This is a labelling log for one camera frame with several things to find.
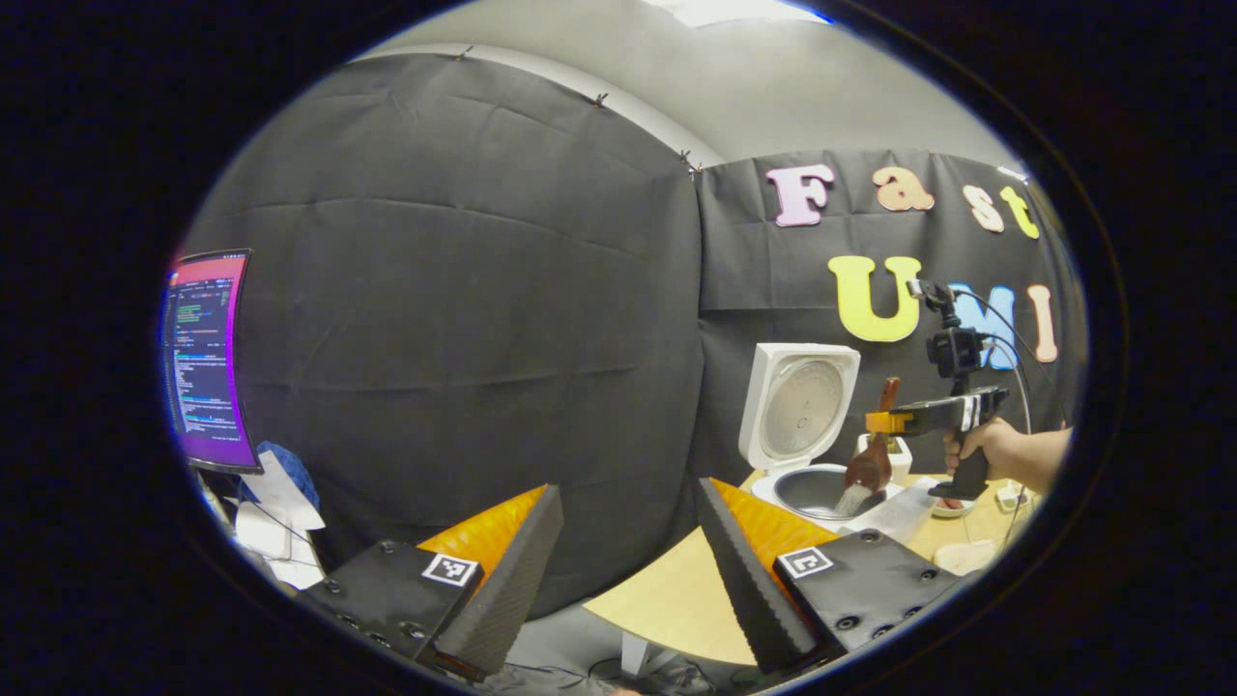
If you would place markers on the blue cloth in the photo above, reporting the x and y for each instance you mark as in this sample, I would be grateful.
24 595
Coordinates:
295 469

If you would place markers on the white rice cooker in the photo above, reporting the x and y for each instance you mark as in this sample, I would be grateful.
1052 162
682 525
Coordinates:
802 406

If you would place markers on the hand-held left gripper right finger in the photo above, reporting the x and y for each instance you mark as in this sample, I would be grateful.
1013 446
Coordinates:
744 590

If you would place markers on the white rice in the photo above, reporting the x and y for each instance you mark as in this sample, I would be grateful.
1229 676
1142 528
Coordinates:
852 501

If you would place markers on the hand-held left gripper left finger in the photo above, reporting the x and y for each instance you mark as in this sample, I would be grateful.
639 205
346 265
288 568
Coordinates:
517 590

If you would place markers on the white table leg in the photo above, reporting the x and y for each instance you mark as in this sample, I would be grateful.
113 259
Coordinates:
633 657

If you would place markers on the brown wooden spoon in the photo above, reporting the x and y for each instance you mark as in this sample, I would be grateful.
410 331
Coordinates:
870 469

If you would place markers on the white paper sheet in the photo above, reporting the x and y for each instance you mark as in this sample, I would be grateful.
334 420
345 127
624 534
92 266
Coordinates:
280 498

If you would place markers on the ceiling light panel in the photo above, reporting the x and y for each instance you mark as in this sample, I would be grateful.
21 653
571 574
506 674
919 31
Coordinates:
744 10

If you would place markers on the white divided dish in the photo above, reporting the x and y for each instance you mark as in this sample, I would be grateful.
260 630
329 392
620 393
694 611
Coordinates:
1012 498

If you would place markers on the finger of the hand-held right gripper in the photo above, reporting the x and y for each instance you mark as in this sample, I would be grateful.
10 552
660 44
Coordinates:
887 422

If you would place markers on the computer monitor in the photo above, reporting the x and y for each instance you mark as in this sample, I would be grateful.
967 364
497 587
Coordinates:
203 358

